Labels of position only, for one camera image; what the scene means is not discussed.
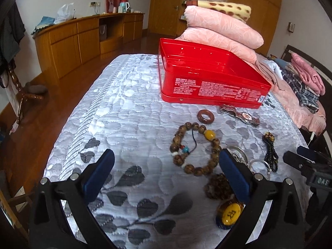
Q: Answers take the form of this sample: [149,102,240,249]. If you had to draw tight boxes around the black bead tassel string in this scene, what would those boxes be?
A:
[262,131,280,173]

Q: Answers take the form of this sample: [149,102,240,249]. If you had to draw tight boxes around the silver bangle with chain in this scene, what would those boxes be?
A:
[227,146,248,166]

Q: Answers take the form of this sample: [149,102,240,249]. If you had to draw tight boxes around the dark beads yellow pendant necklace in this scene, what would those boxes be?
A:
[204,172,246,230]

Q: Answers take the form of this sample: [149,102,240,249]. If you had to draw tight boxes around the large wooden bead bracelet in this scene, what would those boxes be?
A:
[169,121,223,177]

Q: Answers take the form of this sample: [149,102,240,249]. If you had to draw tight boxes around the silver plain bangle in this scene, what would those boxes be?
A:
[249,160,272,174]

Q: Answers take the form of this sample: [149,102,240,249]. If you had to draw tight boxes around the pink bed sheet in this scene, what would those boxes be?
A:
[254,54,326,136]

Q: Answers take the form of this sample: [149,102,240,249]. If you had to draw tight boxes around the blue plaid garment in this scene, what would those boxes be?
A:
[281,69,319,114]

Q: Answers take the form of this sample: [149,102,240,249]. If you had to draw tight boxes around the silver wristwatch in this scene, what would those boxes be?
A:
[220,105,260,127]

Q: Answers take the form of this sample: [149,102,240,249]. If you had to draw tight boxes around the dark wooden headboard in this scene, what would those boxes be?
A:
[281,45,331,108]

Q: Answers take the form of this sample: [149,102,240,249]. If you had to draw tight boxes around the pink folded garment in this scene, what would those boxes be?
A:
[291,52,325,96]

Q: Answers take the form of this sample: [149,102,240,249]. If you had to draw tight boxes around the white grey leaf bedspread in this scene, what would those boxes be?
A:
[44,54,312,248]

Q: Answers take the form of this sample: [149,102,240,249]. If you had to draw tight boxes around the wooden coat stand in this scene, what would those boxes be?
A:
[7,60,44,125]

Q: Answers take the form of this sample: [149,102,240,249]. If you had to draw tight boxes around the red tin box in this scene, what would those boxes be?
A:
[157,38,271,109]

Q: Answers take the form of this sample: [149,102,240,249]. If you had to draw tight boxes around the yellow brown spotted blanket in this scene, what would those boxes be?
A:
[186,0,251,23]

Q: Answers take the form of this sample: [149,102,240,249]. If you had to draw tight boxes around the lower pink folded quilt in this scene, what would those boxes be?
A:
[176,27,257,64]

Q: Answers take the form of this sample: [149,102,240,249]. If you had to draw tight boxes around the long wooden sideboard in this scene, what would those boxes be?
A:
[33,12,144,80]

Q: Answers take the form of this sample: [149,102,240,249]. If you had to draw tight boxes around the small grey gift bag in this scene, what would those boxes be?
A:
[99,25,107,42]

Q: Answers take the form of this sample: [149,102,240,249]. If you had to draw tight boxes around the blue folded cloth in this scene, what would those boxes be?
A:
[31,16,55,35]

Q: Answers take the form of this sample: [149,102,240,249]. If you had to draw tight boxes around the hanging dark clothes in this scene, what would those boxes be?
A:
[1,2,25,75]

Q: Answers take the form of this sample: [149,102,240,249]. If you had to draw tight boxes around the wooden wardrobe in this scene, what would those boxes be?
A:
[147,0,283,56]

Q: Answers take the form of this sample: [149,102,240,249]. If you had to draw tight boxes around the white plastic bag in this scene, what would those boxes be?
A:
[54,3,75,25]

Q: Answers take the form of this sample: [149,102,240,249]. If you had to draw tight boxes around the light blue kettle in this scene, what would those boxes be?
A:
[118,0,130,13]

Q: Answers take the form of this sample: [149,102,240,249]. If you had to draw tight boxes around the red picture frames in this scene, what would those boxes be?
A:
[105,0,129,13]

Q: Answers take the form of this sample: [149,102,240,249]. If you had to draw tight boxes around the brown wooden ring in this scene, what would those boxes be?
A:
[196,109,215,125]

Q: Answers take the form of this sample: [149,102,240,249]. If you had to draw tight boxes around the wall switch panel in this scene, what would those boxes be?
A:
[287,22,295,33]

